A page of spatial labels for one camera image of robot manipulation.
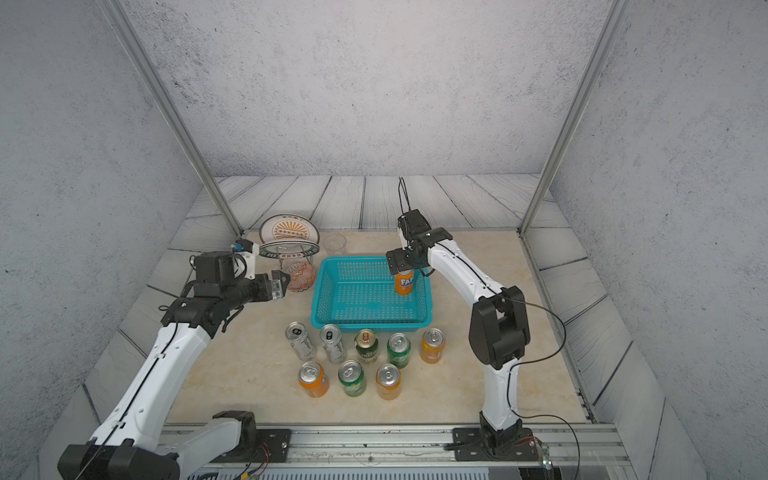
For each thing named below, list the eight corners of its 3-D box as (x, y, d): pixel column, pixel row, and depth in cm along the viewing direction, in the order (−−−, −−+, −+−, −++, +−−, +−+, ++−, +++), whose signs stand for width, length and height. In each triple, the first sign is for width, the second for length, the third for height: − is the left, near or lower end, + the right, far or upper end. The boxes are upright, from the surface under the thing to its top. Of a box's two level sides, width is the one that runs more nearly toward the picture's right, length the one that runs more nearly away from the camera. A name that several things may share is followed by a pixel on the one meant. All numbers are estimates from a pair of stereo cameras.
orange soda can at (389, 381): (378, 400, 82) (376, 386, 73) (378, 379, 86) (376, 363, 77) (400, 400, 82) (401, 386, 73) (400, 379, 86) (401, 363, 77)
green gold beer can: (357, 366, 88) (353, 349, 79) (359, 346, 92) (355, 328, 83) (377, 366, 88) (375, 349, 79) (378, 346, 92) (376, 328, 83)
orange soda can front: (305, 398, 82) (295, 385, 74) (309, 376, 86) (300, 361, 78) (327, 398, 82) (320, 385, 74) (330, 376, 86) (323, 361, 78)
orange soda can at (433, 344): (421, 364, 88) (423, 347, 80) (419, 344, 92) (422, 327, 83) (441, 364, 88) (445, 347, 79) (439, 344, 92) (443, 327, 83)
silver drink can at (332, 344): (326, 364, 88) (317, 342, 77) (329, 347, 92) (320, 324, 81) (346, 364, 88) (340, 342, 77) (348, 347, 92) (342, 324, 81)
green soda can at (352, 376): (343, 398, 83) (337, 384, 74) (345, 376, 87) (339, 360, 78) (364, 398, 83) (361, 384, 74) (366, 376, 87) (362, 360, 78)
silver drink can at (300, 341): (295, 361, 88) (281, 340, 78) (298, 343, 92) (286, 321, 82) (314, 361, 88) (304, 340, 78) (318, 343, 92) (308, 321, 81)
